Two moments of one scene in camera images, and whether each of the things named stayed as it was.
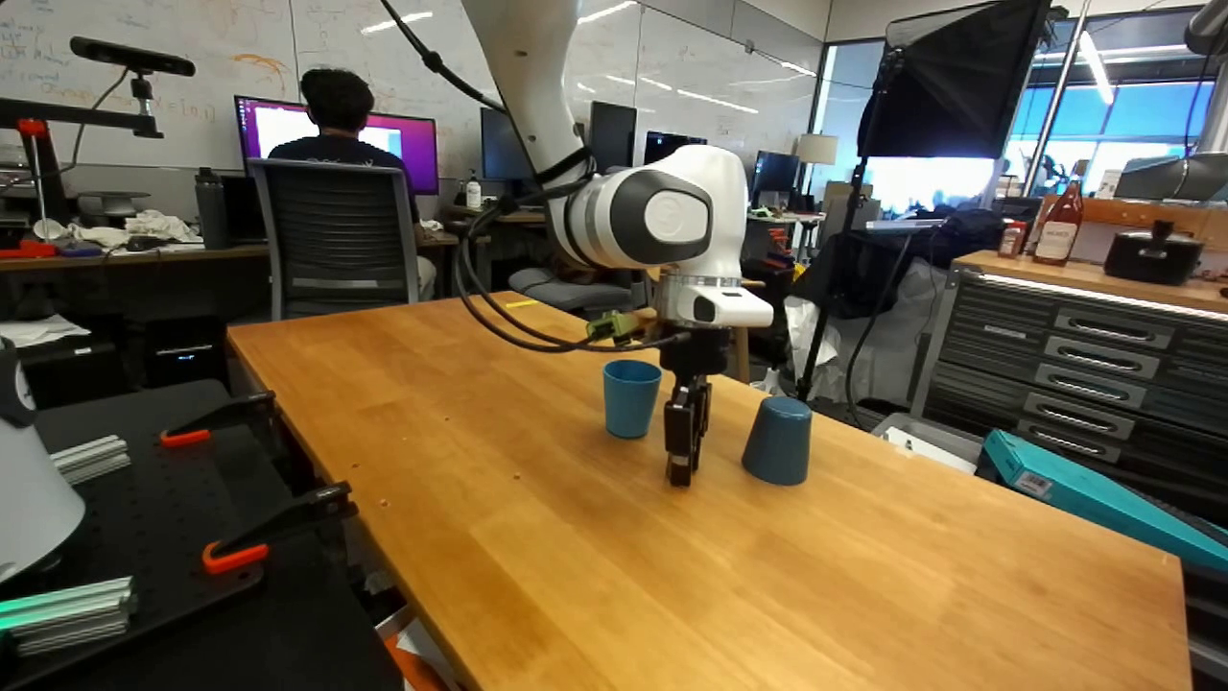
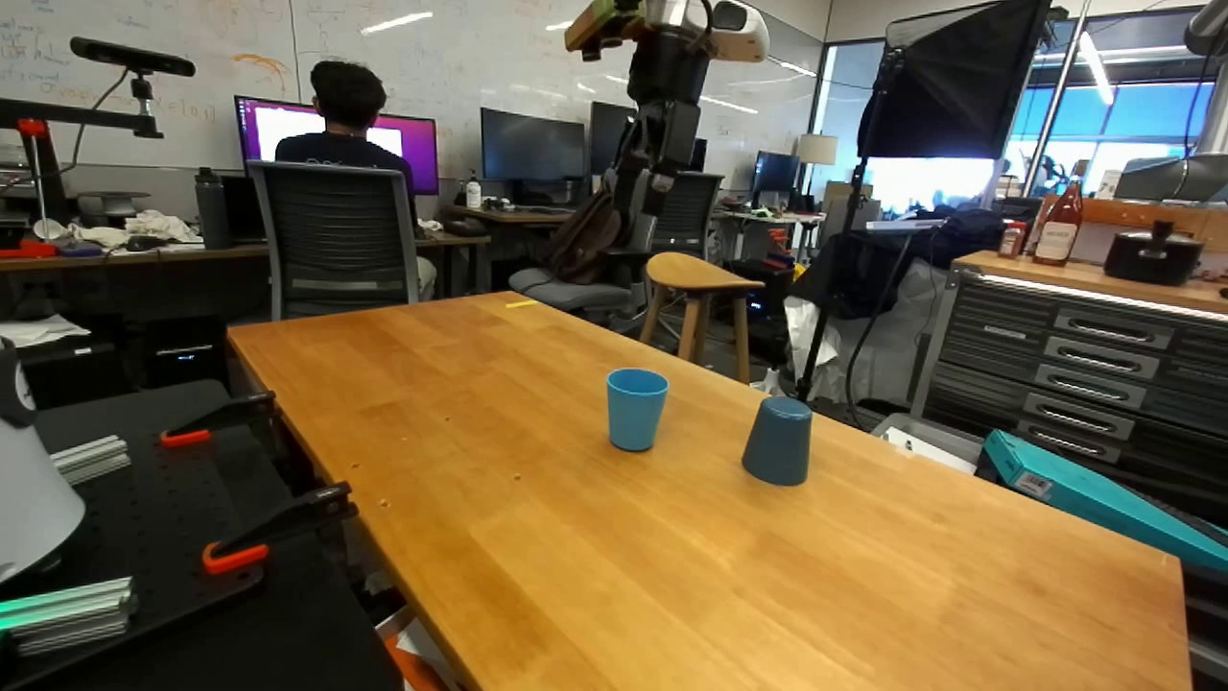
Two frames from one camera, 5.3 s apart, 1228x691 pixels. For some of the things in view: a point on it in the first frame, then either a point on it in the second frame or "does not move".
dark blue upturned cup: x=776 y=438 does not move
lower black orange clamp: x=250 y=537 does not move
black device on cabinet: x=1153 y=255 does not move
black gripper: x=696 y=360 -> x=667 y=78
